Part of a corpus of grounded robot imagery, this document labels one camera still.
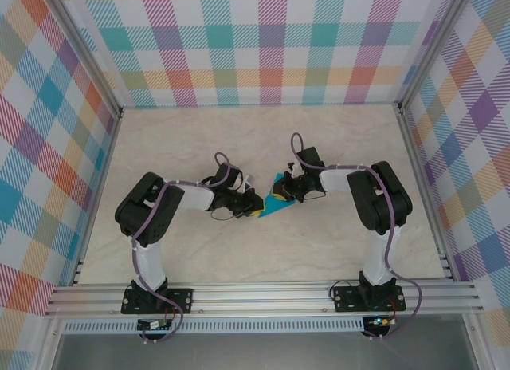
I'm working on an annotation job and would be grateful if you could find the blue paper sheet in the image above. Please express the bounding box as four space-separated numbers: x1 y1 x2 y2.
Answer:
257 172 298 219

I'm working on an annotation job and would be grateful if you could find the grey metal sheet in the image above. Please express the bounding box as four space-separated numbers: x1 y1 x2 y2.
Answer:
53 333 479 370

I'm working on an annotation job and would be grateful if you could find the small black circuit board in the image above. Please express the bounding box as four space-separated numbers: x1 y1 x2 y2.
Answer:
137 318 173 331

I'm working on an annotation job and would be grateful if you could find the aluminium mounting rail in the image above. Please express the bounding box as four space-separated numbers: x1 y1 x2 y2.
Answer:
43 280 485 317

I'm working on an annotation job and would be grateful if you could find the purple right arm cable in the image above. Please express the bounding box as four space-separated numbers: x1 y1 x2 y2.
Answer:
289 132 423 341

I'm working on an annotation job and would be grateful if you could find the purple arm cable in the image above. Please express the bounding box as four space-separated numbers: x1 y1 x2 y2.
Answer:
289 132 423 341
130 152 236 344

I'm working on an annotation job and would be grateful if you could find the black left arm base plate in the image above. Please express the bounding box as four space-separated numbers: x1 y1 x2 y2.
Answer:
121 288 194 315

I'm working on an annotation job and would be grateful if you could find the slotted grey cable tray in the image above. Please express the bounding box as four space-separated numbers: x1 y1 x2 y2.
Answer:
63 321 366 334

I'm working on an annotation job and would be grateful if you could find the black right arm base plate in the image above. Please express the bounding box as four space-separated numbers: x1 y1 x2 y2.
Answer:
332 285 406 313

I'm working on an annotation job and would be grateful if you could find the aluminium side rail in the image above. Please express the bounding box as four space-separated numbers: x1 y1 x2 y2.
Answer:
69 108 124 287
392 102 459 283

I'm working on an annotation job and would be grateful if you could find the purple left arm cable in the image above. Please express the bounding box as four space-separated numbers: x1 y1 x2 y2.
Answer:
130 152 236 344

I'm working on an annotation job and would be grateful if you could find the aluminium frame upright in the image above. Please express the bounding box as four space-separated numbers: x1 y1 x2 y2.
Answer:
46 0 124 118
396 0 477 116

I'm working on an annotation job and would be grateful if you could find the aluminium frame leg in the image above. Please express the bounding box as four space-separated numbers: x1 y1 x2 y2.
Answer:
37 316 67 370
461 313 497 370

